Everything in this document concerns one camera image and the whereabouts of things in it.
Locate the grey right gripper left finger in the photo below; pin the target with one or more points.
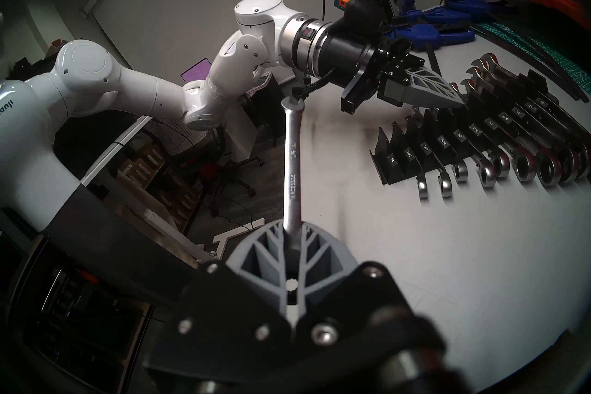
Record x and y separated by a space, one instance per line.
249 287

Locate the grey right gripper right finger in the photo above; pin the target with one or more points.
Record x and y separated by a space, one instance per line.
332 287

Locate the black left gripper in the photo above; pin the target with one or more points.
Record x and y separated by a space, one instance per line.
360 70

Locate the black wrench holder case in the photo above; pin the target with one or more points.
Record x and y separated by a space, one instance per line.
392 167

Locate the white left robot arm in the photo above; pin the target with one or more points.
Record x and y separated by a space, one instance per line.
115 84

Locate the black steel clamp bar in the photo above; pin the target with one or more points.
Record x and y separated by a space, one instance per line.
433 58

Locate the large blue trigger clamp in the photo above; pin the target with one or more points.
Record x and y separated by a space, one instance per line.
438 35

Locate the white metal desk foot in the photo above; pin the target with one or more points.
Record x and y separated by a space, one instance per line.
235 234

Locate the blue bar clamp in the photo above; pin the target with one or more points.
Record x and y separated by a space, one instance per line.
434 15
471 5

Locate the small chrome ratchet wrench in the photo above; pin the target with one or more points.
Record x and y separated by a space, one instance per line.
422 190
445 187
460 172

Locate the medium chrome ratchet wrench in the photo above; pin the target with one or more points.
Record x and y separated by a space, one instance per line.
501 165
487 177
525 170

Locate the long black rod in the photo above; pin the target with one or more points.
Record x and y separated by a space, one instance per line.
531 56
545 54

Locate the black office chair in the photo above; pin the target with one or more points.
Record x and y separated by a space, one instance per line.
231 176

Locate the white desk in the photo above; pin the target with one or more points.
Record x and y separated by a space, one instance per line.
115 148

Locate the purple screen laptop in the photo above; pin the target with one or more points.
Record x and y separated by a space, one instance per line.
196 71

